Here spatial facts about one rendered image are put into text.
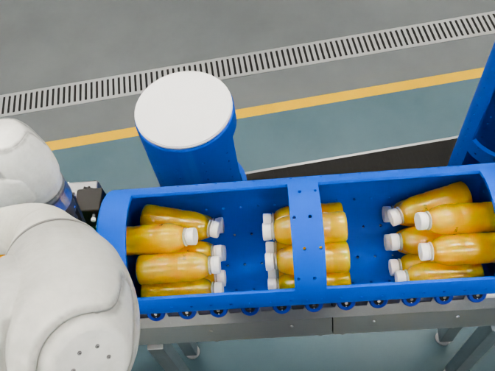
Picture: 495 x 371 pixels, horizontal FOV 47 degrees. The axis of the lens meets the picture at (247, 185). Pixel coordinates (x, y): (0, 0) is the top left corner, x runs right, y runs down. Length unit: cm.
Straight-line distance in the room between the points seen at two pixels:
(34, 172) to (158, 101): 73
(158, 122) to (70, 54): 191
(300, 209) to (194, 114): 54
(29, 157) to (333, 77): 227
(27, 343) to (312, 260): 81
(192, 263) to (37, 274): 81
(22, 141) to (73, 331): 58
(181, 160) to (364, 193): 51
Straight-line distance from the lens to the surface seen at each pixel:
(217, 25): 337
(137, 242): 128
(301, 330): 146
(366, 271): 141
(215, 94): 162
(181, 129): 156
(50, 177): 101
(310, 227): 115
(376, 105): 293
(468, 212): 130
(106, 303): 43
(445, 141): 266
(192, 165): 159
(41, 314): 42
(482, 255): 130
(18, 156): 95
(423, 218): 127
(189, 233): 125
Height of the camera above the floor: 225
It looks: 58 degrees down
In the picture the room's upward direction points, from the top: 10 degrees counter-clockwise
